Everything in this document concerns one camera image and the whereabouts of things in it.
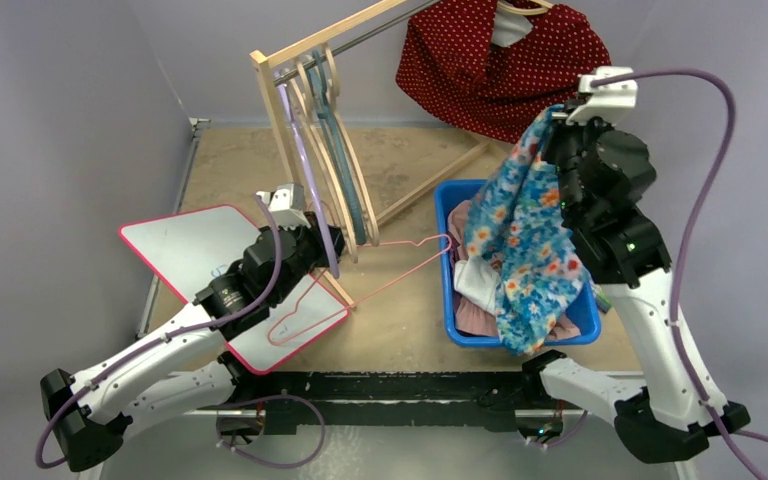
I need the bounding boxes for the wooden clothes rack frame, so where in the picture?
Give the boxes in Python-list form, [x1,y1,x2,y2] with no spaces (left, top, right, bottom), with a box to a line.
[248,0,511,311]

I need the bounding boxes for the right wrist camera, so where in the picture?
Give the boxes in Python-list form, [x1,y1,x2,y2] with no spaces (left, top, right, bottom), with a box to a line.
[564,66,638,126]

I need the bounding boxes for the blue plastic bin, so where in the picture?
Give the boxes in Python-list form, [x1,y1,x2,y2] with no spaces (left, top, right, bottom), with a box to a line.
[433,179,601,348]

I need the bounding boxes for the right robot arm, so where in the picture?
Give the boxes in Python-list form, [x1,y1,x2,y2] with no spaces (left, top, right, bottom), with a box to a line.
[521,99,750,464]

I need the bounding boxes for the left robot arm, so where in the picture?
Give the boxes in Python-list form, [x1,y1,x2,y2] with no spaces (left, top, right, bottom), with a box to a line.
[35,219,345,472]

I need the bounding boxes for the pink pleated skirt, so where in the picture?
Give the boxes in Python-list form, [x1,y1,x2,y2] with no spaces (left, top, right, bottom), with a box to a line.
[447,199,583,343]

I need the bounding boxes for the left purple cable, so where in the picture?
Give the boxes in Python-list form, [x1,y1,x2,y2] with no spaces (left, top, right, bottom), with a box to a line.
[34,194,285,470]

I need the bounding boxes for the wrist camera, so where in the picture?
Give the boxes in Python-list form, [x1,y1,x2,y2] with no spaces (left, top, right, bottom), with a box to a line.
[256,183,311,229]
[564,66,638,126]

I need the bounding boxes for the red polka dot dress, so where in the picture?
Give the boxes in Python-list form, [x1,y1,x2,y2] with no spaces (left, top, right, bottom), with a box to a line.
[395,0,611,143]

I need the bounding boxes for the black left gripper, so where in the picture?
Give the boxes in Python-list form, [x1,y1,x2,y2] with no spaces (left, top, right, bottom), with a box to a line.
[271,212,351,305]

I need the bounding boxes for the metal rack rod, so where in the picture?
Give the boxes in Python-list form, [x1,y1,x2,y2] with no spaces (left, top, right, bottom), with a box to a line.
[272,0,438,86]

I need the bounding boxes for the cream wooden hanger front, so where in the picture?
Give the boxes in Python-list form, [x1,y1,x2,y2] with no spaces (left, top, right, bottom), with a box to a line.
[287,56,360,262]

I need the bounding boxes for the red-edged whiteboard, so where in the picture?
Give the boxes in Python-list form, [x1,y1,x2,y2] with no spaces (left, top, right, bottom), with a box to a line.
[119,205,349,374]

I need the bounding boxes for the cream wooden hanger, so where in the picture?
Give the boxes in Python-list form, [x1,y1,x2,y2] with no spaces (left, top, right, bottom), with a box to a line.
[287,56,360,262]
[317,43,380,246]

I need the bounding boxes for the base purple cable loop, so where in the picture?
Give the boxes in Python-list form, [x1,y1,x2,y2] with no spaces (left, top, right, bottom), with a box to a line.
[215,394,327,470]

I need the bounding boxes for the white cloth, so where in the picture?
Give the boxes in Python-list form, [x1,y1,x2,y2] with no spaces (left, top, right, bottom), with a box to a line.
[453,256,501,315]

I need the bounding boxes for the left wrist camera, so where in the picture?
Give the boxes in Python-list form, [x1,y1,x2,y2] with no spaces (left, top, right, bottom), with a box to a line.
[256,183,311,229]

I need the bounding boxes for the teal hanger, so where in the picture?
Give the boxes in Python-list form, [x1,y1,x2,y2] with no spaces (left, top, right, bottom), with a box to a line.
[306,51,367,245]

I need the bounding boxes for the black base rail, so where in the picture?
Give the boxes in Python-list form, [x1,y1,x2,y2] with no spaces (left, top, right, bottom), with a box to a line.
[218,351,591,439]

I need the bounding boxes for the blue floral garment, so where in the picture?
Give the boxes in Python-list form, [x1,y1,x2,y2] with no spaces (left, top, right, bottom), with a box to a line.
[463,105,592,355]

